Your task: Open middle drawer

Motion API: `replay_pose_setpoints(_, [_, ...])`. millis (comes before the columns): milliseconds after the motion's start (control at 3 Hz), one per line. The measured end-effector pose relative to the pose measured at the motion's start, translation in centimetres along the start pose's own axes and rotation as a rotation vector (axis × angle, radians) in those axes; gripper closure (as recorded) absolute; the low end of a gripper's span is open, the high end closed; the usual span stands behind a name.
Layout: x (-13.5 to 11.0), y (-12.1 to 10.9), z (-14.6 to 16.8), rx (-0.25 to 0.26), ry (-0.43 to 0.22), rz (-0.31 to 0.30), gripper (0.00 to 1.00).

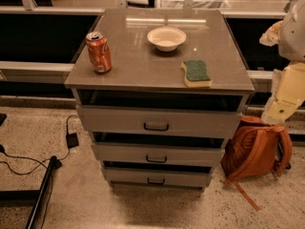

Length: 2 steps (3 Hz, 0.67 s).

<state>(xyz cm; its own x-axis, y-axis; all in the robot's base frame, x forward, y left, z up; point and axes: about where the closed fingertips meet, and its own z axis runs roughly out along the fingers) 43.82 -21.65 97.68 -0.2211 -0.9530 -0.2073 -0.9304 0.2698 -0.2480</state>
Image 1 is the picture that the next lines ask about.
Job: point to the grey top drawer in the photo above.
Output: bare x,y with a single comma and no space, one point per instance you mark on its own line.
158,121

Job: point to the white bowl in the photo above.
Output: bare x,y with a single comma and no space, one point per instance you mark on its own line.
166,39

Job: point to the green yellow sponge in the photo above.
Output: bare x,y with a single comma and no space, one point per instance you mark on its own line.
196,74

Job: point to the black stand leg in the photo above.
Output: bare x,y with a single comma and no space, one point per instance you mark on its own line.
36,200

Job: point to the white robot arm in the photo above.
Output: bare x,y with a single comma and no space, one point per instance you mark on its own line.
288,34

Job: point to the grey drawer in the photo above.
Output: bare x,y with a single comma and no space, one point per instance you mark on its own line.
151,177
153,154
158,121

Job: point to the grey drawer cabinet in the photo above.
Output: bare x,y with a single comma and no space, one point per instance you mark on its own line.
146,78

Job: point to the orange backpack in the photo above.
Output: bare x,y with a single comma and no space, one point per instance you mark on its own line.
256,149

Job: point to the grey bottom drawer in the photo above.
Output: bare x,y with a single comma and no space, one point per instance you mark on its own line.
151,177

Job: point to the orange soda can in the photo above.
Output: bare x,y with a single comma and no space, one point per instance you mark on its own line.
99,52

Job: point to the black power adapter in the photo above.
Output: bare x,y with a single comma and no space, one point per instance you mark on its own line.
72,140

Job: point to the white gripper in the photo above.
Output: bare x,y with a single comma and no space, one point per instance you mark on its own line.
293,37

